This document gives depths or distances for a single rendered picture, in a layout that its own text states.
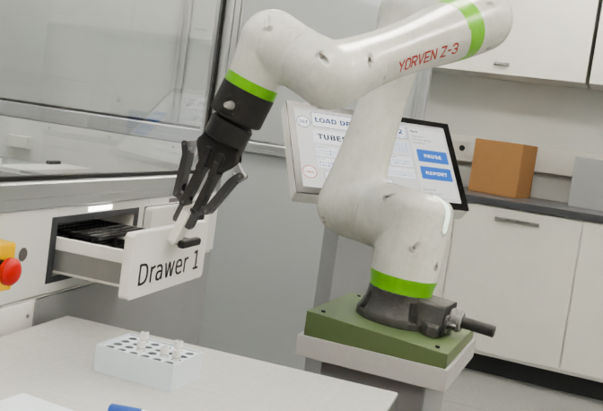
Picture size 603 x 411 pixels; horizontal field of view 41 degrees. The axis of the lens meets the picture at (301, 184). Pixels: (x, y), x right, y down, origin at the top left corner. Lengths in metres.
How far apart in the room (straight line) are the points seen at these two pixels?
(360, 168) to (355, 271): 0.77
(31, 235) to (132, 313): 0.42
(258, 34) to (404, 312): 0.57
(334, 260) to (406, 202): 0.84
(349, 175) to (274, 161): 1.55
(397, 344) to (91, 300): 0.57
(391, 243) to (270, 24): 0.47
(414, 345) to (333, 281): 0.90
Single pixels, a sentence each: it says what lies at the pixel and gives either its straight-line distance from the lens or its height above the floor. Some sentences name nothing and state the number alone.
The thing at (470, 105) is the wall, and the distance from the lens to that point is 4.94.
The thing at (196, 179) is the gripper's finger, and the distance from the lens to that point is 1.38.
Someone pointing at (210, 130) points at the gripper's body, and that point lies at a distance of 1.35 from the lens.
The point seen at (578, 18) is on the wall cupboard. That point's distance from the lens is 4.57.
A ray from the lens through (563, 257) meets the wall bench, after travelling 4.18.
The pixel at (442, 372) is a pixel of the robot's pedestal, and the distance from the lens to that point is 1.44.
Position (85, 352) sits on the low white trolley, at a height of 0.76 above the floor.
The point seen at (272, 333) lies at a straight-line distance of 3.20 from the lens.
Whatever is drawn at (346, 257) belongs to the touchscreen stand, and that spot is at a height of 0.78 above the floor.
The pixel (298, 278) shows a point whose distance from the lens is 3.13.
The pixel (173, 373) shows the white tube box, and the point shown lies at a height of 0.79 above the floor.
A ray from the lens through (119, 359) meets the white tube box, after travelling 1.16.
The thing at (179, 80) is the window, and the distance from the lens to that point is 1.77.
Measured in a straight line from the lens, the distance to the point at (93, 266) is 1.39.
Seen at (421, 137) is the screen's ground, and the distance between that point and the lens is 2.41.
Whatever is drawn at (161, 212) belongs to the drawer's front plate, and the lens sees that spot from 1.70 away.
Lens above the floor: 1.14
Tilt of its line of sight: 4 degrees down
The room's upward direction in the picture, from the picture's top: 8 degrees clockwise
